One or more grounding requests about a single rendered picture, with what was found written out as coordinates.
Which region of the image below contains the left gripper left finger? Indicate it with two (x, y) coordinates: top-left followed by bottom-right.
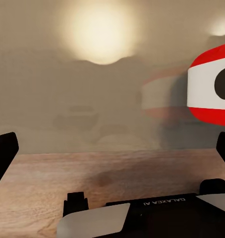
(0, 132), (19, 180)

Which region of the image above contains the radio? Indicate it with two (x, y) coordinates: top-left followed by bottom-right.
(187, 44), (225, 126)

